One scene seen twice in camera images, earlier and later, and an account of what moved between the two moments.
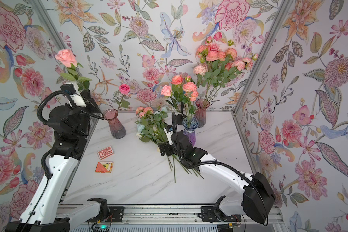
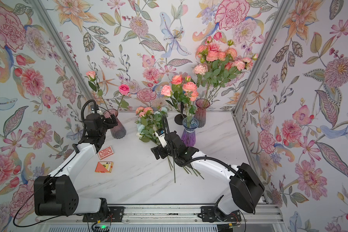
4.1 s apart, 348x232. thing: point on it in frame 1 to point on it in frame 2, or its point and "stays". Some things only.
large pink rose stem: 166,90 stays
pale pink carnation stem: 201,69 stays
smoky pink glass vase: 117,128 stays
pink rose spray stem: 191,94 stays
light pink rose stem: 67,58 to 91,75
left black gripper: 90,103 to 110,124
